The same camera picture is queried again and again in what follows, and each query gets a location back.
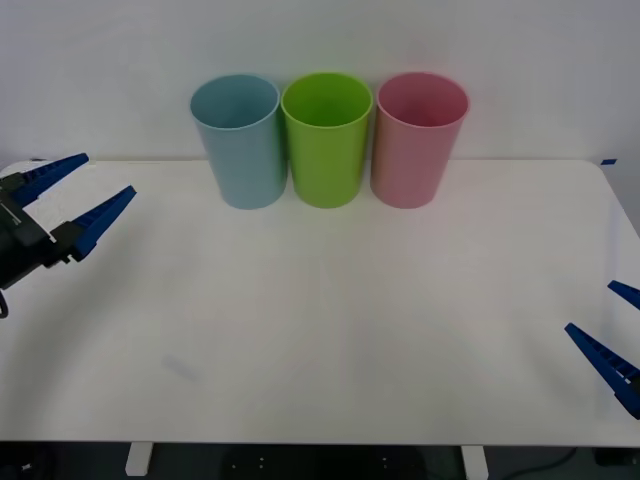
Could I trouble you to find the green plastic bin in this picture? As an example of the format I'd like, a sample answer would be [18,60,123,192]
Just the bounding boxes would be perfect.
[280,71,375,210]

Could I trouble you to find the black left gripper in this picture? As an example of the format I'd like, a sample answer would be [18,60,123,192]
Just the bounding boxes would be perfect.
[0,152,138,292]

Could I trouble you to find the white table leg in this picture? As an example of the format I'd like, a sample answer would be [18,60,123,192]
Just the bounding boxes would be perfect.
[124,442,154,477]
[460,445,489,480]

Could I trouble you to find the pink plastic bin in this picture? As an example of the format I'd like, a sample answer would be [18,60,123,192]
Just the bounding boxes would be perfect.
[370,70,471,210]

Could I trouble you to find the pale blue plastic bin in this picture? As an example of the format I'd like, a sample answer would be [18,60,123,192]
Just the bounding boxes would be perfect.
[189,73,289,211]

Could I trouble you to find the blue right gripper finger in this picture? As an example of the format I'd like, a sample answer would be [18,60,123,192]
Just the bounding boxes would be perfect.
[564,322,640,421]
[607,280,640,311]

